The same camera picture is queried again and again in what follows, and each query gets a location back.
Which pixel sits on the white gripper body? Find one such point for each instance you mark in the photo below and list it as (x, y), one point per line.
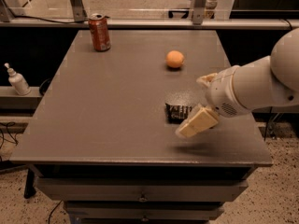
(220, 92)

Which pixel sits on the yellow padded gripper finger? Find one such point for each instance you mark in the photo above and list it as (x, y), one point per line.
(200, 119)
(205, 81)

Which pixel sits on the black rxbar chocolate wrapper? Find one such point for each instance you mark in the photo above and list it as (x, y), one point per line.
(177, 112)

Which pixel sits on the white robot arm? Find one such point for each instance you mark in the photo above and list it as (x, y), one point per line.
(270, 81)

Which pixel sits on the orange fruit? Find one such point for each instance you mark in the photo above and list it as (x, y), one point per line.
(174, 59)

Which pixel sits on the red soda can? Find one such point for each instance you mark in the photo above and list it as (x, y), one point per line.
(99, 32)

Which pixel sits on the grey lower drawer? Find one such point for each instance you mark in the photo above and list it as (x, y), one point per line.
(151, 211)

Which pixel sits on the grey drawer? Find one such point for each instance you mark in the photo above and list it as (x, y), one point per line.
(151, 211)
(127, 190)

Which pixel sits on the grey upper drawer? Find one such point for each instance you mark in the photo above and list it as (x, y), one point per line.
(127, 190)

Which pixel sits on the white pump bottle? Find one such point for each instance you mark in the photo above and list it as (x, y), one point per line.
(17, 81)

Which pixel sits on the black table leg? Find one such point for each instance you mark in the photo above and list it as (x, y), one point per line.
(29, 190)

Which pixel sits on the right metal frame bracket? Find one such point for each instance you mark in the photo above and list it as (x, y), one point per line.
(198, 11)

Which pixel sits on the metal frame bracket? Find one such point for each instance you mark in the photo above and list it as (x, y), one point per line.
(78, 10)
(198, 11)

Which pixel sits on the left metal frame bracket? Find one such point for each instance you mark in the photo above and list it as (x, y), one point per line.
(78, 10)

